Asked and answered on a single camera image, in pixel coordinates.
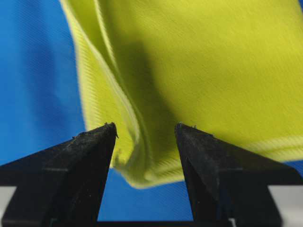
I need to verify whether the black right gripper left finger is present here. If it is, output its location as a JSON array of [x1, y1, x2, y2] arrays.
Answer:
[[0, 123, 117, 227]]

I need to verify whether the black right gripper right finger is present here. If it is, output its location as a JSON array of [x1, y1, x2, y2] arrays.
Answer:
[[175, 123, 303, 227]]

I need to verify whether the yellow-green towel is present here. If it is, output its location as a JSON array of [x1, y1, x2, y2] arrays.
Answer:
[[61, 0, 303, 189]]

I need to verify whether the blue table cloth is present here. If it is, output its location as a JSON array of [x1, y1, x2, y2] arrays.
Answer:
[[0, 0, 303, 221]]

